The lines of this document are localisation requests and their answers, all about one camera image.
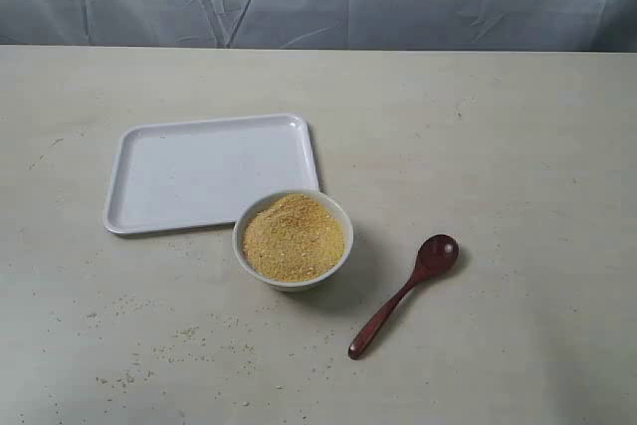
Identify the dark brown wooden spoon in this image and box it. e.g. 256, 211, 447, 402
347, 234, 460, 360

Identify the white bowl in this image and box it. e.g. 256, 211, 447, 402
232, 190, 353, 292

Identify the white rectangular plastic tray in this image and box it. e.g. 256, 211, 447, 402
104, 113, 319, 236

